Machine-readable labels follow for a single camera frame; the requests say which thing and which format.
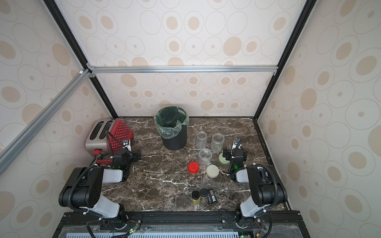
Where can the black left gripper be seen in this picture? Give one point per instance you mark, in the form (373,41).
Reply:
(135,157)

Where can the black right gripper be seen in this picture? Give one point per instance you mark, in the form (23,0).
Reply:
(237,151)

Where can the light green jar lid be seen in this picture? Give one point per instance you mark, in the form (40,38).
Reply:
(223,160)

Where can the clear oatmeal jar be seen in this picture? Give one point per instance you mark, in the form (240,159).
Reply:
(217,142)

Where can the red lid oatmeal jar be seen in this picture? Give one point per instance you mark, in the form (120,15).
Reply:
(201,140)

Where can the red jar lid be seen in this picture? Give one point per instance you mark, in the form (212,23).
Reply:
(193,167)

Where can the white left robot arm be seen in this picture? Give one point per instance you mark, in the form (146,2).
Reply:
(82,191)

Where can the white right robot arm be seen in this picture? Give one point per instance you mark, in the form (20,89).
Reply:
(265,185)

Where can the red polka dot toaster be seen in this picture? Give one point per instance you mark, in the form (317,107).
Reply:
(107,136)

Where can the black trash bin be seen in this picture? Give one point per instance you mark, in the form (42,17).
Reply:
(178,142)

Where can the dark spice jar black lid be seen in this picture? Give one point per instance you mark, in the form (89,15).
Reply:
(203,195)

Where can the small black box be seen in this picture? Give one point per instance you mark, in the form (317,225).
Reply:
(211,197)

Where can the yellow spice jar black lid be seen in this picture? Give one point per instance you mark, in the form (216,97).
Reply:
(195,197)

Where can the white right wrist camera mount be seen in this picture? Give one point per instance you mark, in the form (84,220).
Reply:
(237,144)

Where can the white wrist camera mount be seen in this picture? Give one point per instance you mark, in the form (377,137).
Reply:
(237,144)
(127,145)

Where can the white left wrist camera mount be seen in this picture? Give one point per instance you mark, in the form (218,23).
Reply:
(127,145)

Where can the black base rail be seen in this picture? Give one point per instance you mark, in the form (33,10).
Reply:
(226,219)

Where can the aluminium frame rail back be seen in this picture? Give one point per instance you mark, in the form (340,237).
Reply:
(184,69)

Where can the aluminium frame rail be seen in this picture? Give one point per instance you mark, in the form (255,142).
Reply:
(184,69)
(24,138)

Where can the aluminium frame rail left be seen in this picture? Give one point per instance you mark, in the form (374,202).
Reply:
(24,138)

